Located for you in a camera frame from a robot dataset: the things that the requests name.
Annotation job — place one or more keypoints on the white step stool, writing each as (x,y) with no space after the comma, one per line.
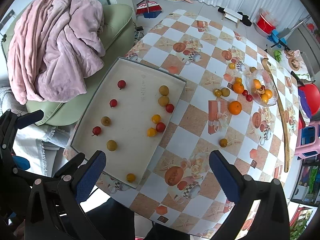
(232,15)

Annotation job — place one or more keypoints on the brown-green round fruit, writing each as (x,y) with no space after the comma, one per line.
(225,92)

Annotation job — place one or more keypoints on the yellow-green plum fruit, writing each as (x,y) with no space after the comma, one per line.
(106,121)

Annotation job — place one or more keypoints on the white shallow tray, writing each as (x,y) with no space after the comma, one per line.
(130,119)

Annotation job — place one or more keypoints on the large orange near centre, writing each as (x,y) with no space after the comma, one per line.
(235,108)

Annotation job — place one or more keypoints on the large red tomato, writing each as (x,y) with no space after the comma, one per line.
(160,127)

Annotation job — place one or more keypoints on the red broom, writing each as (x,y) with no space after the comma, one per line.
(149,9)

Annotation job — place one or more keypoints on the green sofa cushion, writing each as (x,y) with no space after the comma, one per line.
(117,37)

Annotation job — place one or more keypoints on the yellow orange fruit in bowl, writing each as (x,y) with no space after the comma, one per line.
(266,95)

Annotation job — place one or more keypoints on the yellow tomato tray bottom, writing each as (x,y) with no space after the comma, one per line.
(130,177)

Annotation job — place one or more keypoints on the checkered patterned tablecloth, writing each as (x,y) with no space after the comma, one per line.
(179,190)

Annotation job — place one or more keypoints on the olive yellow tomato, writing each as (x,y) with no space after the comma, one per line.
(223,142)

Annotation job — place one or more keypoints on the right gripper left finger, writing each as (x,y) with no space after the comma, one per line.
(54,210)

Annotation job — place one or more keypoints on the red plastic bucket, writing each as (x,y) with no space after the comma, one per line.
(264,25)

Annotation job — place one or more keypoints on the orange-yellow tomato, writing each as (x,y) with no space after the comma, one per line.
(151,132)

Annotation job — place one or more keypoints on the olive green fruit front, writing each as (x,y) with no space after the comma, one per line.
(111,145)

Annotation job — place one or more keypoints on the pink fleece blanket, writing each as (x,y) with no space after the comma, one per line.
(54,48)

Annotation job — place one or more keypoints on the green-yellow fruit behind bowl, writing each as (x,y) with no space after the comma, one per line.
(252,69)

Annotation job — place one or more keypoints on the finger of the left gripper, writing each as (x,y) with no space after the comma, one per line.
(29,119)

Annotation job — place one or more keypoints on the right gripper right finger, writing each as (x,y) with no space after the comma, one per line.
(271,220)

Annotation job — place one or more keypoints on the orange near bowl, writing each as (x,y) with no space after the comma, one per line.
(238,88)

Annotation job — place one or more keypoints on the yellow-brown round fruit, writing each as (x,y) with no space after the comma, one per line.
(164,90)

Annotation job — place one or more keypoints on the small red tomato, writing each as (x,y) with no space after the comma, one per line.
(169,108)

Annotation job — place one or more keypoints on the small yellow tomato by orange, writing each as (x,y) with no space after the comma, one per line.
(238,79)

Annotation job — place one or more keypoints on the clear glass fruit bowl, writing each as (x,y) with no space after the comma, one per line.
(266,83)

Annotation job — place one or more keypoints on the pink plastic stool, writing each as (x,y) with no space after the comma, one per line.
(308,141)

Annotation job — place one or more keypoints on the striped yellow-green tomato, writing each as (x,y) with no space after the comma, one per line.
(217,93)

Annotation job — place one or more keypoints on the red tomato tray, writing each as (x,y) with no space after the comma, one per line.
(121,84)

